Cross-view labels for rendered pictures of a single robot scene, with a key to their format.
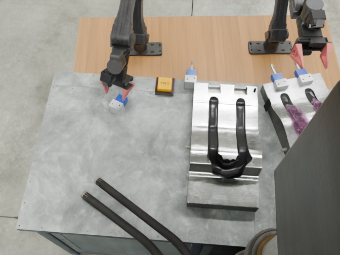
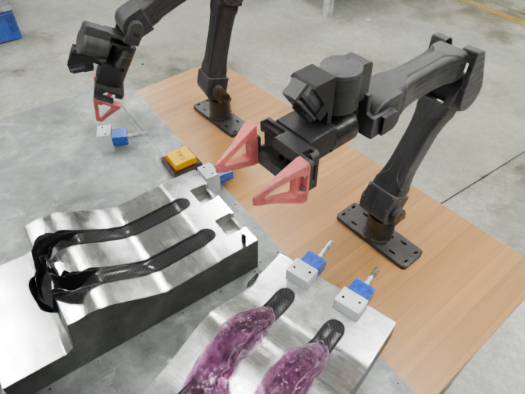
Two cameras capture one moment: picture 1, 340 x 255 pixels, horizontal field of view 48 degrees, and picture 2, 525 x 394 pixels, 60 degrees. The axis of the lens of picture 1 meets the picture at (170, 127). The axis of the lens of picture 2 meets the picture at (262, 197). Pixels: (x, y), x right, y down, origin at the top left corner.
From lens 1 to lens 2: 1.15 m
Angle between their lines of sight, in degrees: 34
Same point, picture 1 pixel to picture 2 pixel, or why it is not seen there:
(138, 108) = (128, 160)
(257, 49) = (353, 220)
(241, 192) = (26, 341)
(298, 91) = (318, 311)
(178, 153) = not seen: hidden behind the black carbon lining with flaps
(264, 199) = not seen: outside the picture
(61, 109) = (75, 108)
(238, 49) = (329, 202)
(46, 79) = not seen: hidden behind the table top
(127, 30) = (133, 11)
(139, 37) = (205, 80)
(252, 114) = (196, 263)
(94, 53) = (177, 91)
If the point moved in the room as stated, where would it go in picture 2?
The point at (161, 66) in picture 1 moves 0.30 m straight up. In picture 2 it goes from (214, 146) to (205, 44)
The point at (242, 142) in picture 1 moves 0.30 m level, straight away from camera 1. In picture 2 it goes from (116, 275) to (274, 243)
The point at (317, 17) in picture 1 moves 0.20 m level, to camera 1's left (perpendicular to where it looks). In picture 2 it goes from (302, 77) to (209, 22)
